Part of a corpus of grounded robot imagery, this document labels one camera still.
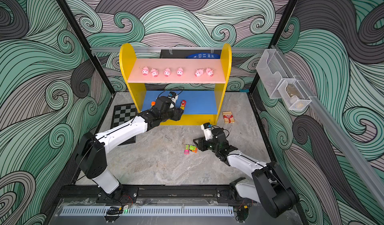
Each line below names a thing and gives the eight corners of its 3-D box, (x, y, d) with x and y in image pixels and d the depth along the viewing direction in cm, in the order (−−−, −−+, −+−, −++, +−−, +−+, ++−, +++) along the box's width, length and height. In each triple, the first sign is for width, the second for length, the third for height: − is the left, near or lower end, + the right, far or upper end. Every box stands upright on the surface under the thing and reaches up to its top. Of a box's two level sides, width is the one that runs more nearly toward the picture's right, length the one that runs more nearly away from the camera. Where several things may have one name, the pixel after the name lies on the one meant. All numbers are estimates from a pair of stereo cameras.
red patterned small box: (224, 123, 104) (225, 121, 102) (222, 113, 110) (223, 111, 108) (233, 123, 104) (234, 121, 102) (231, 113, 110) (232, 111, 108)
